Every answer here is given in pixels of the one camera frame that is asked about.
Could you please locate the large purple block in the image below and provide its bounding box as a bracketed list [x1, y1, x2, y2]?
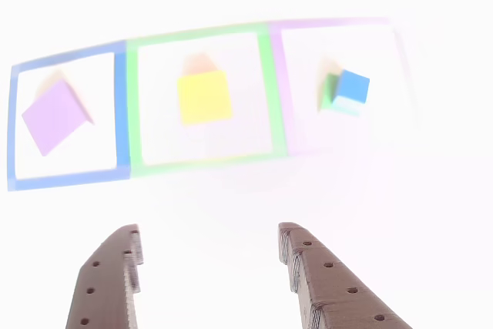
[21, 70, 96, 158]

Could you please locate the green block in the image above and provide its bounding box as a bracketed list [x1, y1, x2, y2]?
[317, 72, 342, 114]

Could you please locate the small blue block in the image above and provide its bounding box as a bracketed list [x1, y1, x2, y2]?
[330, 69, 371, 117]

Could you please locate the orange block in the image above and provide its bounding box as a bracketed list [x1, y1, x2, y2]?
[176, 70, 234, 126]

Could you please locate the blue square frame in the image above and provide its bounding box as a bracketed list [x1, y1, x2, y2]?
[6, 39, 132, 193]

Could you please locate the green square frame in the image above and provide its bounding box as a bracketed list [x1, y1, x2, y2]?
[125, 22, 288, 180]

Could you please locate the purple square frame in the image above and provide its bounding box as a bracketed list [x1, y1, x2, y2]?
[268, 16, 419, 156]

